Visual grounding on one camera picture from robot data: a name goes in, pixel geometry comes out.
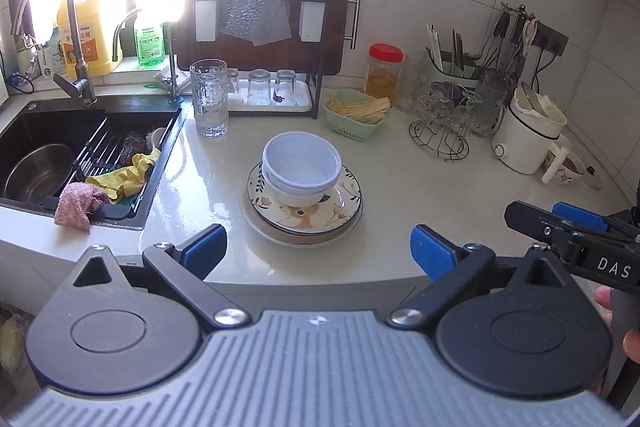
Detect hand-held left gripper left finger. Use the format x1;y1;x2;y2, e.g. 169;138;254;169
72;223;252;328

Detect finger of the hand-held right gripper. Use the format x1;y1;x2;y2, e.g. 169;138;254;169
504;201;577;241
552;202;640;239

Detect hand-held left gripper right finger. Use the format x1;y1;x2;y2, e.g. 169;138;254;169
387;224;576;326

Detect floral plates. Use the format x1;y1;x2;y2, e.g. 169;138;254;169
240;167;364;251

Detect floral dark-rimmed plate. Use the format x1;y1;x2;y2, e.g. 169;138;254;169
247;162;362;236

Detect cream ceramic bowl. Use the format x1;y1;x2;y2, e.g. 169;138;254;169
272;187;331;208

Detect pale blue plastic bowl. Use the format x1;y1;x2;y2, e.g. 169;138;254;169
265;167;342;204

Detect white bowls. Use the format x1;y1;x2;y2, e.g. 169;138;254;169
262;132;343;194

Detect person's right hand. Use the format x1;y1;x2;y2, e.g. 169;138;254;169
595;286;640;364

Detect white mug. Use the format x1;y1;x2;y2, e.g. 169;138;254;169
542;146;596;186

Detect white electric pot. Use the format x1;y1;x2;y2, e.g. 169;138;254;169
491;82;572;186

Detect yellow cloth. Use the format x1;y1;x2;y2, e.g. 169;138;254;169
85;149;162;204

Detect pot lid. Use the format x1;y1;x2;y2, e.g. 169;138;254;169
519;82;551;118

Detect ribbed glass mug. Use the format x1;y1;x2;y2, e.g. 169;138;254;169
470;74;507;138

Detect steel wool scrubber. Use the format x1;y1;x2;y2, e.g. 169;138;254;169
117;131;151;168

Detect pink cloth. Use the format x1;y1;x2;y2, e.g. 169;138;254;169
54;182;111;234

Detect green plastic basket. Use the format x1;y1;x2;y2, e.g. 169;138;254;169
325;89;392;142

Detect textured glass mug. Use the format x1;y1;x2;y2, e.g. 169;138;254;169
189;59;240;138

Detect sink drying rack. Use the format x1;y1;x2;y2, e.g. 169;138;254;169
42;109;181;221

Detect green utensil holder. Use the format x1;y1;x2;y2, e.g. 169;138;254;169
430;59;481;90

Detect dry noodles bundle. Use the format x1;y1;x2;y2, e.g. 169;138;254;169
330;96;391;126

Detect clear drinking glass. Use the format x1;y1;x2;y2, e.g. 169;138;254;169
272;69;299;106
227;68;249;106
246;69;274;108

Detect white drip tray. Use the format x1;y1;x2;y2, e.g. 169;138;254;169
227;99;319;118

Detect tall clear glass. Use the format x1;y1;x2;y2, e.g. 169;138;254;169
400;54;426;112

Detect hanging kitchen utensils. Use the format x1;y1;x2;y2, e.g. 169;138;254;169
480;3;539;84

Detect red-lidded plastic jar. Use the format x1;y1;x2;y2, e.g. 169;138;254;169
364;43;404;108

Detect brown chopsticks bundle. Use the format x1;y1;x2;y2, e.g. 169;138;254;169
452;29;467;68

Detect small steel faucet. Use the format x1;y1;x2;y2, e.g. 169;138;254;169
112;7;183;104

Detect black sink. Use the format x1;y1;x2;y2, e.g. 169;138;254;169
0;94;184;233

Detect black dish rack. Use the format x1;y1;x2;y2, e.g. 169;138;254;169
192;0;331;120

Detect green bottle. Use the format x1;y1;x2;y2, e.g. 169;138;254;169
134;9;166;68

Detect pale yellow plastic bag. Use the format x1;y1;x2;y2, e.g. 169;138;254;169
0;312;28;373

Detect white utensil holder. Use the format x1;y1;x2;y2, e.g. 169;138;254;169
195;0;219;42
299;0;329;44

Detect yellow detergent bottle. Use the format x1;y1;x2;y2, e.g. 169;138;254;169
56;0;124;78

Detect white printed cup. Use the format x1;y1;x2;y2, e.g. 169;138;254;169
36;39;60;80

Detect tall steel faucet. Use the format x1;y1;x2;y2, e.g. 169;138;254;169
11;0;99;108

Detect wooden cutting board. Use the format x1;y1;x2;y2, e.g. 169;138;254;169
177;0;362;76

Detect wire glass rack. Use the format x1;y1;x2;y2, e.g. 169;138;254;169
409;89;474;162

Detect black power cable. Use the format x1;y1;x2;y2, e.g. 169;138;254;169
529;51;547;94

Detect black wall outlet strip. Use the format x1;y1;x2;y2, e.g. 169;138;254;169
531;24;570;56

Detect white-handled scissors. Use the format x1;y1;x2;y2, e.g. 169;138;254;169
522;18;540;58

